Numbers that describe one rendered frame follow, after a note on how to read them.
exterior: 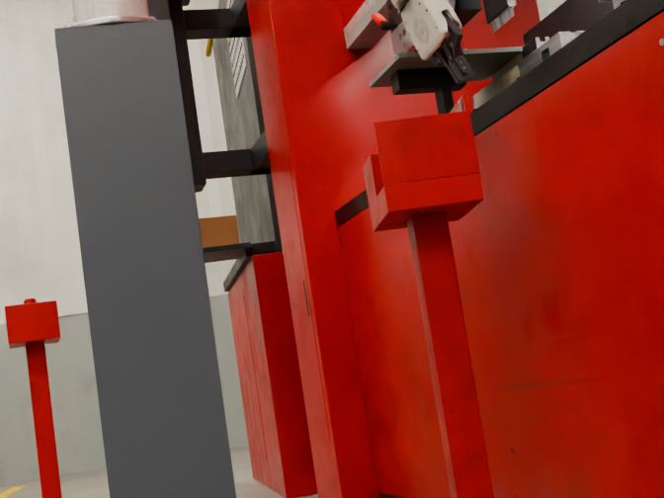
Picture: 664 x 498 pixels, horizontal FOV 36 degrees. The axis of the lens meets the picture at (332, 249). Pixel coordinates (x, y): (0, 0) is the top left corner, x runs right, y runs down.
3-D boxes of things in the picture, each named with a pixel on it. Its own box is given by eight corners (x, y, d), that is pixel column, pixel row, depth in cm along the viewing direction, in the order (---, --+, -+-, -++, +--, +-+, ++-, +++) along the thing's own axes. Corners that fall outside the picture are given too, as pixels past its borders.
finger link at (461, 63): (440, 50, 181) (458, 82, 180) (447, 41, 178) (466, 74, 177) (454, 44, 182) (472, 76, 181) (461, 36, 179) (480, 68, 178)
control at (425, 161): (373, 232, 184) (358, 135, 187) (459, 220, 186) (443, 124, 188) (387, 212, 164) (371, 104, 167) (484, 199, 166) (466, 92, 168)
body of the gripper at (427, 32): (387, 14, 186) (418, 66, 185) (407, -16, 177) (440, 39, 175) (420, 1, 189) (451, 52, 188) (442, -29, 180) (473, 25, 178)
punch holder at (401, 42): (394, 63, 259) (384, 1, 261) (426, 61, 262) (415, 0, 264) (415, 41, 245) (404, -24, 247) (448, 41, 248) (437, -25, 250)
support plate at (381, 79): (369, 87, 211) (369, 83, 211) (484, 80, 219) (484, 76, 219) (398, 57, 194) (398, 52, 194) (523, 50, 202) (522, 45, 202)
